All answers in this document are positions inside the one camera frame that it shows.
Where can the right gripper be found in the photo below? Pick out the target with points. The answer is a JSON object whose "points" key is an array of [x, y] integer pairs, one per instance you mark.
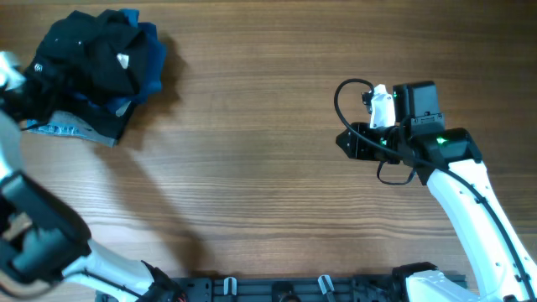
{"points": [[357, 148]]}

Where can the black t-shirt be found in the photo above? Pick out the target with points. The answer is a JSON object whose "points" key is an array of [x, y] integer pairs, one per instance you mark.
{"points": [[61, 65]]}

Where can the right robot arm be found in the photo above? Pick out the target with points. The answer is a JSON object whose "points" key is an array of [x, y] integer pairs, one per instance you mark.
{"points": [[407, 127]]}

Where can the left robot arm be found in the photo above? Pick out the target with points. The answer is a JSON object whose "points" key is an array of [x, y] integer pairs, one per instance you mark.
{"points": [[42, 238]]}

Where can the blue folded shirt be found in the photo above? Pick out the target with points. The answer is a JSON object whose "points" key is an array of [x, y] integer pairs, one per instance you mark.
{"points": [[136, 58]]}

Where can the black folded garment in stack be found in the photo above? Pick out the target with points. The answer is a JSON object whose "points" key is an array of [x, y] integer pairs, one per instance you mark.
{"points": [[75, 106]]}

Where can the grey folded garment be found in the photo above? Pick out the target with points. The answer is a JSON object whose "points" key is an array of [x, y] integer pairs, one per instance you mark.
{"points": [[107, 128]]}

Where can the light blue denim garment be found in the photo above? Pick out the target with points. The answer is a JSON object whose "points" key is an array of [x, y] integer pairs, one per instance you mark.
{"points": [[50, 128]]}

